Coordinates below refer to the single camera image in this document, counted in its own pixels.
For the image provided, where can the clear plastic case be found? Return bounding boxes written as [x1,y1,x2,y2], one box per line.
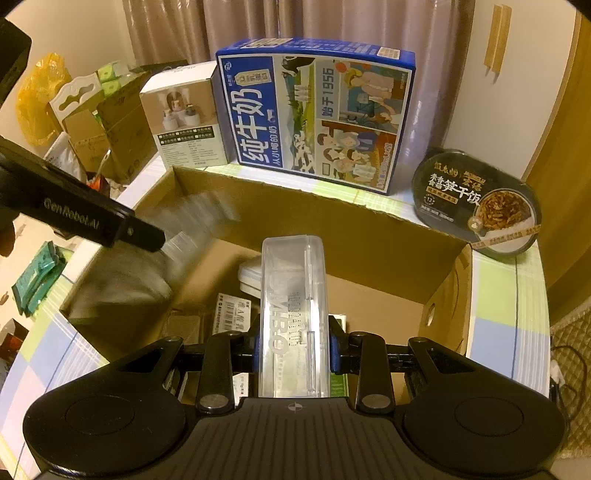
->
[261,234,332,400]

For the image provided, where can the brown cardboard box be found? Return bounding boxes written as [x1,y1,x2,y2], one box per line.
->
[59,165,474,402]

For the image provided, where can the white hanging-tab package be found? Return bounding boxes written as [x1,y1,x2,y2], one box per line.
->
[48,74,105,134]

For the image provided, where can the small brown carton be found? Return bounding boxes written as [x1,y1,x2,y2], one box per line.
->
[62,111,112,181]

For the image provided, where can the silver foil bag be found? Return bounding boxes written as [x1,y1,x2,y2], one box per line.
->
[136,191,243,282]

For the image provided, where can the large brown storage carton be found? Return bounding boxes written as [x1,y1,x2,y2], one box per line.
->
[97,71,155,183]

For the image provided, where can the green tissue packs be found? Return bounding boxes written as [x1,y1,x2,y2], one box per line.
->
[97,62,136,95]

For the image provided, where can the green packets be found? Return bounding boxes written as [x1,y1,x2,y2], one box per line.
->
[11,240,75,317]

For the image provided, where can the yellow plastic bag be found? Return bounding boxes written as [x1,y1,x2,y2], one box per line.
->
[16,53,72,146]

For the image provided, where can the blue milk carton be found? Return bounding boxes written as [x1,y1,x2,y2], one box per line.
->
[216,36,417,197]

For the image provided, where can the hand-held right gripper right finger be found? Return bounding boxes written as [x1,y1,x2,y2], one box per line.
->
[330,318,468,415]

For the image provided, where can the thin black cable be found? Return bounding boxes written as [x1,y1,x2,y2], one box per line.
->
[549,342,591,416]

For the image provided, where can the chair with quilted cushion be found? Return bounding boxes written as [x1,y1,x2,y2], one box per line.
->
[547,318,591,480]

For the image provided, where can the black instant rice bowl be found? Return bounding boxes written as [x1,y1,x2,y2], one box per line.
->
[412,147,542,258]

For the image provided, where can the beige curtain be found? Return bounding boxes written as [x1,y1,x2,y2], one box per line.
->
[122,0,476,63]

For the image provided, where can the wooden door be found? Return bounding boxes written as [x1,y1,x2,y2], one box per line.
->
[522,14,591,324]

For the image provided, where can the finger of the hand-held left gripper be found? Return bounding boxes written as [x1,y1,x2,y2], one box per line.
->
[0,19,32,101]
[124,211,165,252]

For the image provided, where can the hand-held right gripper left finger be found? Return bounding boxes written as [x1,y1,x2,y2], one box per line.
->
[115,318,257,415]

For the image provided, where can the small white product box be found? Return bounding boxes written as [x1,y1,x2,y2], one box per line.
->
[140,62,230,168]

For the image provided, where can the wooden wall strip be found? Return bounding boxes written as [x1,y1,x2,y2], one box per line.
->
[492,7,512,84]
[482,6,502,75]

